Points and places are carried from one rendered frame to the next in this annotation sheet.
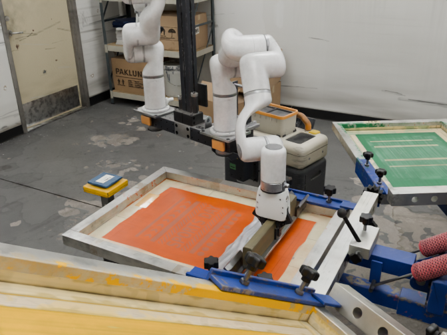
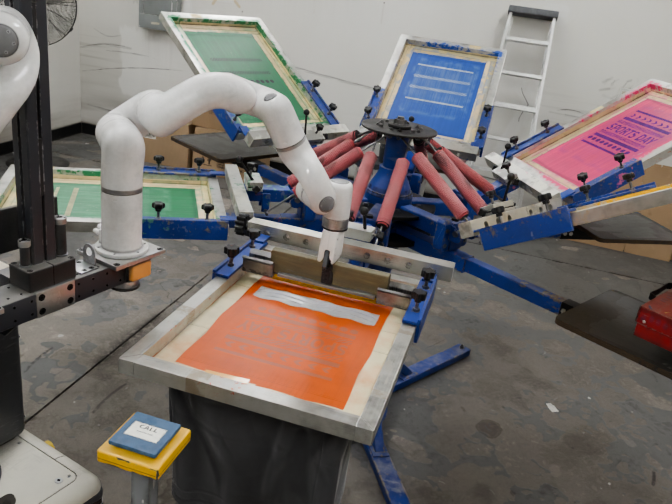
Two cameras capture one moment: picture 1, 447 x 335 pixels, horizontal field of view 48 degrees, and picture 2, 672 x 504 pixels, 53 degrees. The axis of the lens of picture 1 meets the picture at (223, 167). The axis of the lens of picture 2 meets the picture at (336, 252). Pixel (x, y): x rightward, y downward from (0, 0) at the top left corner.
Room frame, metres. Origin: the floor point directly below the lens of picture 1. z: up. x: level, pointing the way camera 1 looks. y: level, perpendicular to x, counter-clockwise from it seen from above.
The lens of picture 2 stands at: (1.78, 1.57, 1.82)
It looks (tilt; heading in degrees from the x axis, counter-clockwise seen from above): 22 degrees down; 255
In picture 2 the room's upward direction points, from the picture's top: 8 degrees clockwise
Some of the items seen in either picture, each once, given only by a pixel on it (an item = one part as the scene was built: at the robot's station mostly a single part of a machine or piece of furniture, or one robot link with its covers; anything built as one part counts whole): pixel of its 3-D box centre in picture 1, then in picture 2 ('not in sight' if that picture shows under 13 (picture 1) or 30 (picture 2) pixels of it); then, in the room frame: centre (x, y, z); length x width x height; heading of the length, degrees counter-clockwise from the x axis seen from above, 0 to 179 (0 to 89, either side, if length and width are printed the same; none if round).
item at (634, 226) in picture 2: not in sight; (529, 228); (0.26, -0.89, 0.91); 1.34 x 0.40 x 0.08; 1
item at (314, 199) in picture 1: (306, 203); (241, 263); (1.57, -0.30, 0.97); 0.30 x 0.05 x 0.07; 61
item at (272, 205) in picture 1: (272, 201); (332, 240); (1.33, -0.15, 1.12); 0.10 x 0.07 x 0.11; 61
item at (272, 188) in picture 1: (275, 183); (336, 220); (1.33, -0.15, 1.18); 0.09 x 0.07 x 0.03; 61
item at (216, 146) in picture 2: not in sight; (280, 176); (1.28, -1.45, 0.91); 1.34 x 0.40 x 0.08; 121
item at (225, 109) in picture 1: (227, 111); (117, 218); (1.91, -0.02, 1.21); 0.16 x 0.13 x 0.15; 136
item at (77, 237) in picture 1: (211, 225); (300, 320); (1.44, 0.05, 0.97); 0.79 x 0.58 x 0.04; 61
